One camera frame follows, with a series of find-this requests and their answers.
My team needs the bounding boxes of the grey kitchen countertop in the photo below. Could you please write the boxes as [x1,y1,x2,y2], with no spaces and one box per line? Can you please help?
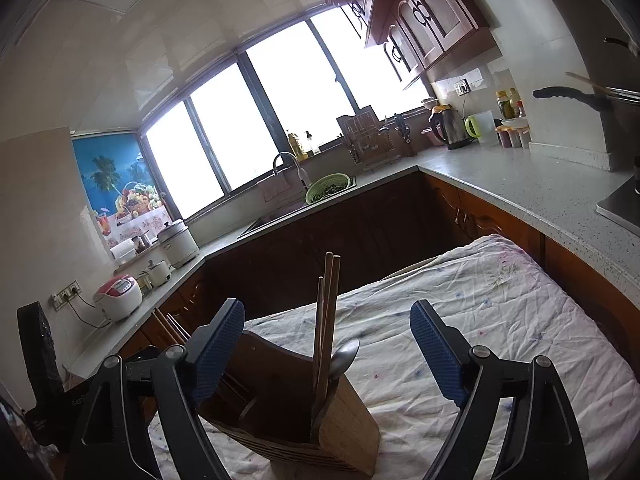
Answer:
[65,152,640,381]

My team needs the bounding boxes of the brown wooden wall cabinets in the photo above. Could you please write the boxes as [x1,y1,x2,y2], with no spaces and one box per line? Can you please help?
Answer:
[317,0,498,91]

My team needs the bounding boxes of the red and white rice cooker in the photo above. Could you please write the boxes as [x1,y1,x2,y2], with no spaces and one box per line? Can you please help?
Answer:
[94,275,143,322]

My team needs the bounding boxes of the steel kitchen sink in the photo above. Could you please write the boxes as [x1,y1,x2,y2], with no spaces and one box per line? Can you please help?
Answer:
[237,175,358,240]

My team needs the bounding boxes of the brown wooden base cabinets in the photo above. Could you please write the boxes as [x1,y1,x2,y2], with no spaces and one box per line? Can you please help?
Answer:
[120,167,640,361]

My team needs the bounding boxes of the wooden utensil holder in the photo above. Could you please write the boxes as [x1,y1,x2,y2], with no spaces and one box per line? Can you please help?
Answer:
[197,330,381,478]

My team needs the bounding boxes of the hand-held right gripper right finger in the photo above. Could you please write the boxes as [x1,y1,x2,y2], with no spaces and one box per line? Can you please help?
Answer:
[410,300,588,480]

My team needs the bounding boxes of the floral white tablecloth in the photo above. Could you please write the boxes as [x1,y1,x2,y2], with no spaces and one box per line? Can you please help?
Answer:
[147,234,640,480]

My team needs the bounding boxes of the long wooden cooking chopstick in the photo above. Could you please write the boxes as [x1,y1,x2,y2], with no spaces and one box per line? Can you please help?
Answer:
[565,72,611,95]

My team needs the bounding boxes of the dish rack with cutting board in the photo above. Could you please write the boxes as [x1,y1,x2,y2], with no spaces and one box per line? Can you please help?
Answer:
[336,105,401,166]

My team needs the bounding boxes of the steel electric kettle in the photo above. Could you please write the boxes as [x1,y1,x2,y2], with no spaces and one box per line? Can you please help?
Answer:
[429,104,473,150]

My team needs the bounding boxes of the clear jug with green handle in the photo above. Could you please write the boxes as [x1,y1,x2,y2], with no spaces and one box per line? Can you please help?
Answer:
[465,110,496,145]

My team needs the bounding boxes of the small white electric pot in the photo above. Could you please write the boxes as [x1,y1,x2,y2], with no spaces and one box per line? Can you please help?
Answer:
[145,259,173,288]

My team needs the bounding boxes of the fruit and palm wall poster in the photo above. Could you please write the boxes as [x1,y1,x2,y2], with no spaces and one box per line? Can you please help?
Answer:
[72,132,173,248]

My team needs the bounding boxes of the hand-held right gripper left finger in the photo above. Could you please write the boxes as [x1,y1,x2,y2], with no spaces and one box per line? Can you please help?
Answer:
[65,298,246,480]

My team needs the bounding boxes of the large white rice cooker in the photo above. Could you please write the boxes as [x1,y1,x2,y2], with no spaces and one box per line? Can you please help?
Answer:
[157,219,200,268]

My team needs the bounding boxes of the metal spoon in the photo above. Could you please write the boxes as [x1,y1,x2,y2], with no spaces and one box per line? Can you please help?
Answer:
[310,338,361,443]

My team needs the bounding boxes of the green plastic colander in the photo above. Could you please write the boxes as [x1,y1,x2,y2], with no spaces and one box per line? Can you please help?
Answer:
[305,174,349,205]

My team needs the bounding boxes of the kitchen window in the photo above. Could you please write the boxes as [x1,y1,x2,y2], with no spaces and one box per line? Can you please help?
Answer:
[140,7,436,221]

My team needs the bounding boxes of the gas stove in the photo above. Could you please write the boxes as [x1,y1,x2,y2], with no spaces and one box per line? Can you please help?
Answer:
[595,180,640,237]

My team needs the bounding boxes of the black upright appliance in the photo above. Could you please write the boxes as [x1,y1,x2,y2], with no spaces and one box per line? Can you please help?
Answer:
[16,301,101,448]

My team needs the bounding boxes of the knife and scissors holder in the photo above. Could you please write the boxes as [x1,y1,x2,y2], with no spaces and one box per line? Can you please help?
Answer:
[392,112,418,158]

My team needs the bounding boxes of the black wok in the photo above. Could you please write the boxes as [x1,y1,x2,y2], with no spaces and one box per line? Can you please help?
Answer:
[532,85,640,116]

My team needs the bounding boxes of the steel kitchen faucet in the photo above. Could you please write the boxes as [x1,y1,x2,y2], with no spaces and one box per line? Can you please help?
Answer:
[272,151,311,191]

